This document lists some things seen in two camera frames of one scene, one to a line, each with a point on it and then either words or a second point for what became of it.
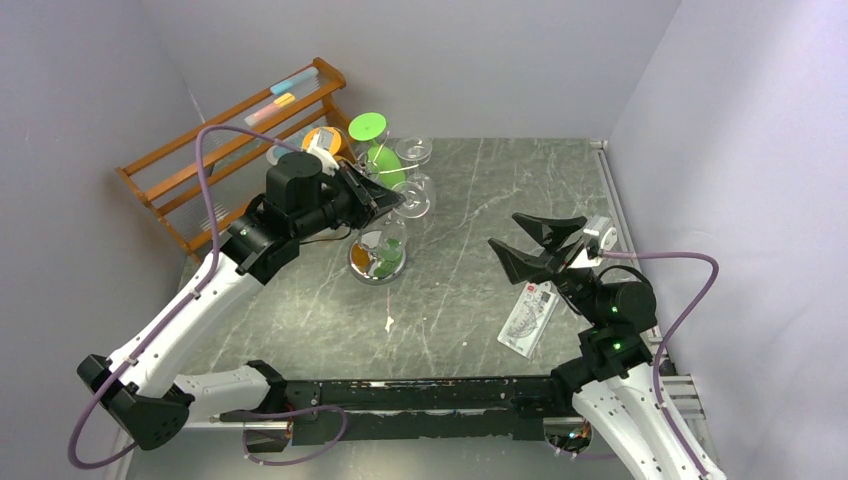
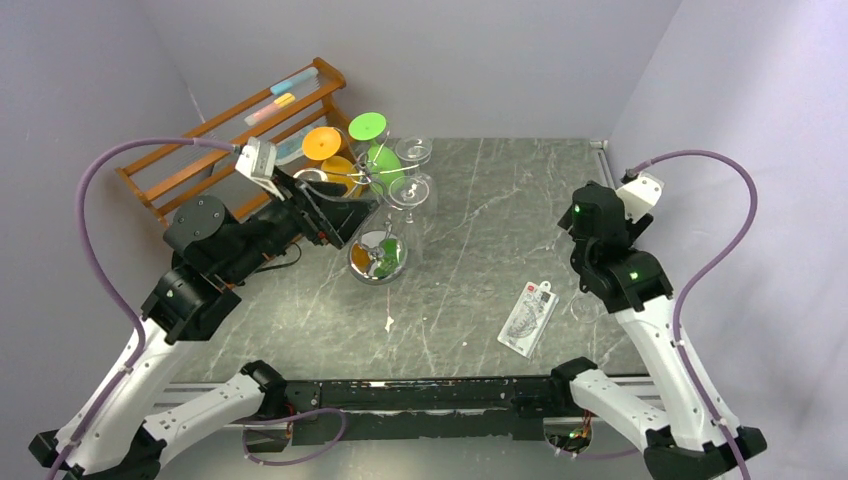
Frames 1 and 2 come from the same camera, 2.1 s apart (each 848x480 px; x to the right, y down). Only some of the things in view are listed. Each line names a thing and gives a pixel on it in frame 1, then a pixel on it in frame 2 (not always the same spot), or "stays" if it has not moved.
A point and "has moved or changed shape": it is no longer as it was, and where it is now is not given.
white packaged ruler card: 528,318 stays
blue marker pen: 284,85 stays
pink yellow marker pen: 280,102 stays
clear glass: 414,197 has moved or changed shape
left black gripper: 369,197 → 334,220
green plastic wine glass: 382,165 stays
